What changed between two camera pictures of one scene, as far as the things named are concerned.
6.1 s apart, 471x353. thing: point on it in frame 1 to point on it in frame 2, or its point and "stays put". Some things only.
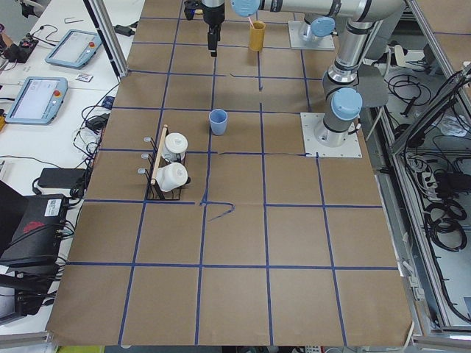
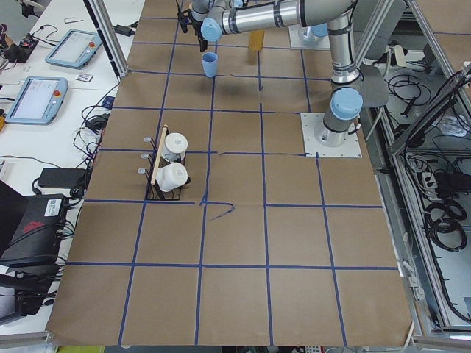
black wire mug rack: (157, 159) stays put
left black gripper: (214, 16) to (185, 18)
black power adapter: (61, 178) stays put
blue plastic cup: (218, 118) to (210, 62)
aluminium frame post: (99, 12) stays put
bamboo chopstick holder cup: (256, 42) stays put
